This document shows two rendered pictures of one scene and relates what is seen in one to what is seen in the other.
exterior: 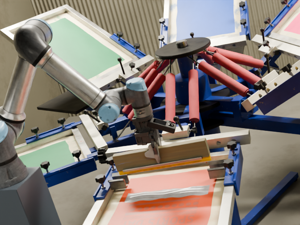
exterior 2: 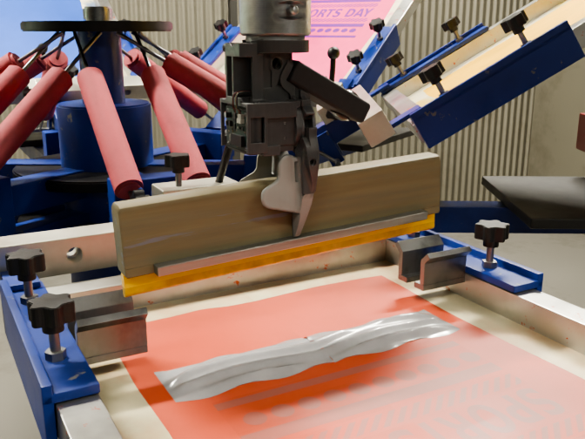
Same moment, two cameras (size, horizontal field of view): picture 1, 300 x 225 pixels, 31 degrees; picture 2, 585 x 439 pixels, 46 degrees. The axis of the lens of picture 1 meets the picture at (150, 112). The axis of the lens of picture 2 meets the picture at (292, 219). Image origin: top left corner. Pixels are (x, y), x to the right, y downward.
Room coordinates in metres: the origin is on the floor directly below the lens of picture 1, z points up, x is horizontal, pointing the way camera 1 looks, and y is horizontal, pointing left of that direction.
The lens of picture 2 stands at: (1.48, 0.57, 1.31)
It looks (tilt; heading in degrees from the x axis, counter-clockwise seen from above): 15 degrees down; 313
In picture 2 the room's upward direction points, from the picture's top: straight up
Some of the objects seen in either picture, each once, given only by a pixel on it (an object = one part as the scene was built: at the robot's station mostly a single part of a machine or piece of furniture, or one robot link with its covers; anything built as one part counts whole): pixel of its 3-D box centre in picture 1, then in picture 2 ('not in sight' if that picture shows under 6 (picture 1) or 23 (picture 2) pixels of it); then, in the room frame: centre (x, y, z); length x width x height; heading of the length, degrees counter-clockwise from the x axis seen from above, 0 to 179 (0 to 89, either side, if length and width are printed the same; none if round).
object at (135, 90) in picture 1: (137, 93); not in sight; (2.02, 0.03, 1.39); 0.09 x 0.08 x 0.11; 81
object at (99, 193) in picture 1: (110, 183); (43, 349); (2.14, 0.25, 0.98); 0.30 x 0.05 x 0.07; 162
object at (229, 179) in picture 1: (233, 169); (447, 266); (1.97, -0.27, 0.98); 0.30 x 0.05 x 0.07; 162
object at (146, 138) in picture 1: (146, 128); (269, 97); (2.02, 0.03, 1.23); 0.09 x 0.08 x 0.12; 72
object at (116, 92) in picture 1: (113, 99); not in sight; (2.02, 0.13, 1.39); 0.11 x 0.11 x 0.08; 81
